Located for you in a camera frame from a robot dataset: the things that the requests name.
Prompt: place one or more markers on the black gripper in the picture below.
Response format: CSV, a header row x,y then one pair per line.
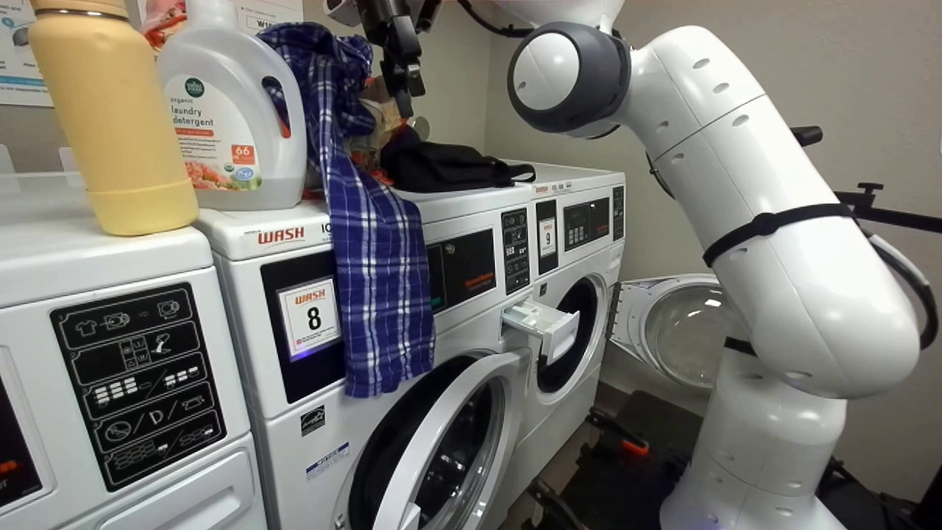
x,y
393,23

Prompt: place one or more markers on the blue checked shirt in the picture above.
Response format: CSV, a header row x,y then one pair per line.
x,y
378,275

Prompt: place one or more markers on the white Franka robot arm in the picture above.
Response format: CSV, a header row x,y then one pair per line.
x,y
783,246

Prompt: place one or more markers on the black garment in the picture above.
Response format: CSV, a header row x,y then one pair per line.
x,y
443,162

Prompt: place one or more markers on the white detergent bottle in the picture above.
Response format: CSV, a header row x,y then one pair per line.
x,y
230,106

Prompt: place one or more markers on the white washer number 9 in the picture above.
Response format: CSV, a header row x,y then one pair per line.
x,y
590,179

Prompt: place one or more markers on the white washer number 8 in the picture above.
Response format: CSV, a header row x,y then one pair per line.
x,y
472,324

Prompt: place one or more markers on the yellow water bottle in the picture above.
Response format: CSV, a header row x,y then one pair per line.
x,y
119,126

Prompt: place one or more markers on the white detergent drawer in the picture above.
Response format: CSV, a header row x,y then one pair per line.
x,y
547,334

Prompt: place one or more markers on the white round washer door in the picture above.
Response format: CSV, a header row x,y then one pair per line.
x,y
677,334
427,437

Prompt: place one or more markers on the white washer without number sign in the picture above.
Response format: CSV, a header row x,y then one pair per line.
x,y
31,266

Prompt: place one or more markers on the white wall notice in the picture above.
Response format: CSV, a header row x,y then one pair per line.
x,y
268,13

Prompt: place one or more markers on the colourful wall notice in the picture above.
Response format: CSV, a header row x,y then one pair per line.
x,y
156,17

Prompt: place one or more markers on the white blue wall poster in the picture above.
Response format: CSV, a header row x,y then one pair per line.
x,y
15,59

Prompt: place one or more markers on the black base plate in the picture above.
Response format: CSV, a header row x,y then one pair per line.
x,y
627,490

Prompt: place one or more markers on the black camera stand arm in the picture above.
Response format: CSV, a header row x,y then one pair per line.
x,y
914,221

